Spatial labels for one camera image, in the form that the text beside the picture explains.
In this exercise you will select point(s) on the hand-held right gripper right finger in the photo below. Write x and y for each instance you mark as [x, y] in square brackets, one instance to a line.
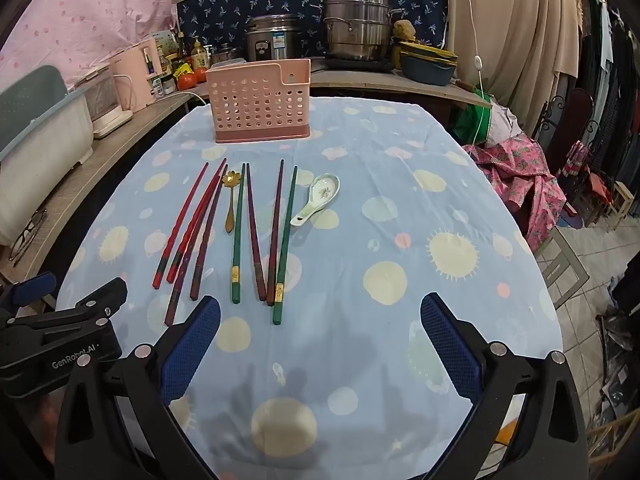
[450, 345]

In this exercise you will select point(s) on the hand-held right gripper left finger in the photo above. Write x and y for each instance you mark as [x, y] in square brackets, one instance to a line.
[192, 345]

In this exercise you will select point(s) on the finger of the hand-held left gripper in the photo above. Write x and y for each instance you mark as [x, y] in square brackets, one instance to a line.
[107, 295]
[32, 290]

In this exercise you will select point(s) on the maroon twisted chopstick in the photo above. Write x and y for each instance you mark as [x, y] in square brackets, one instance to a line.
[204, 260]
[176, 295]

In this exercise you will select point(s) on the dark red chopstick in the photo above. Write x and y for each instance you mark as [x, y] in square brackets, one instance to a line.
[277, 220]
[255, 240]

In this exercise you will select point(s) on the green chopstick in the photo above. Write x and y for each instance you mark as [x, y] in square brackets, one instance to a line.
[287, 240]
[238, 240]

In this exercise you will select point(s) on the white ceramic soup spoon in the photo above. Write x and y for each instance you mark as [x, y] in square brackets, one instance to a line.
[325, 187]

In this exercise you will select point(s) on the pink perforated utensil holder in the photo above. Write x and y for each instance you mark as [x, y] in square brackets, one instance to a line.
[255, 105]

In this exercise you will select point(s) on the black eyeglasses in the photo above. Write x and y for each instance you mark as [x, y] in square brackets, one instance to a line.
[27, 237]

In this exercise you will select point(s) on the blue planet print tablecloth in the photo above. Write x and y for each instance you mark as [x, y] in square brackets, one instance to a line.
[350, 270]

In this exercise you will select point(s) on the gold flower spoon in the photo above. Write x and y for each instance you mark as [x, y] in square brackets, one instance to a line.
[229, 222]

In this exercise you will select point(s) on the white storage box blue lid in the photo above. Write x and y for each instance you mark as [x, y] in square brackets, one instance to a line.
[40, 150]

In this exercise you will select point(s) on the pink floral cloth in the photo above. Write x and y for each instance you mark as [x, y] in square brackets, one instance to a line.
[520, 180]

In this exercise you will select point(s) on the white appliance with clear lid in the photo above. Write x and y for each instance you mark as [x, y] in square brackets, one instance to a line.
[102, 105]

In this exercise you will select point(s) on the pink electric kettle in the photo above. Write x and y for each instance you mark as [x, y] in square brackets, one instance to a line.
[132, 75]

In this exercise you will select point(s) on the small wooden stool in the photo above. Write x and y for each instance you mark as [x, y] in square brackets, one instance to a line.
[617, 195]

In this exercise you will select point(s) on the green cloth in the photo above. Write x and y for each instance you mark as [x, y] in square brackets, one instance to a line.
[467, 120]

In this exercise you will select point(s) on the red tomato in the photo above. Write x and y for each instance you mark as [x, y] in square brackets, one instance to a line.
[186, 81]

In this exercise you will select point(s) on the yellow bottle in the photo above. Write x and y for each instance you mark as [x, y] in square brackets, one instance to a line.
[200, 55]

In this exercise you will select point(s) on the dark metal chair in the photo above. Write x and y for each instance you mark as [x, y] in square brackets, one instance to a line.
[575, 115]

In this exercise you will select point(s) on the small steel pot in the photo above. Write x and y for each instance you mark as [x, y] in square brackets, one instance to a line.
[225, 55]

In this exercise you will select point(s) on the blue baking dish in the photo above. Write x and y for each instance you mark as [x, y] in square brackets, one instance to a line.
[425, 72]

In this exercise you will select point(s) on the pink dotted sheet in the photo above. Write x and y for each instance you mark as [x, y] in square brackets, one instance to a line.
[90, 5]

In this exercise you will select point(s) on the yellow rimmed bowl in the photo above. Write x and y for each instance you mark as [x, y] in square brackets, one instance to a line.
[425, 50]

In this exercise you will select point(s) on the black induction cooktop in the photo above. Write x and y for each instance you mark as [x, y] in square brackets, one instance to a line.
[350, 63]

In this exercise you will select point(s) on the silver rice cooker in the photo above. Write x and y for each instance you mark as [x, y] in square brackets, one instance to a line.
[272, 40]

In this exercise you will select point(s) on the hanging clothes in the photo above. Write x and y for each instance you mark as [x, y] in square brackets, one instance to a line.
[615, 85]

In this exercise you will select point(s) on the navy patterned cloth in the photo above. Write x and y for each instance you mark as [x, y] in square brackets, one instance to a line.
[225, 5]

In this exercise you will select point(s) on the beige curtain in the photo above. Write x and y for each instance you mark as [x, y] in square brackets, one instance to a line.
[520, 35]

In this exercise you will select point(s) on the brown lumpy object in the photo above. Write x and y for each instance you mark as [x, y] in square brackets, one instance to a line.
[404, 30]

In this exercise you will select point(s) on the stainless steel steamer pot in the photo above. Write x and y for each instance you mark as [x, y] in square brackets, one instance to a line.
[355, 25]

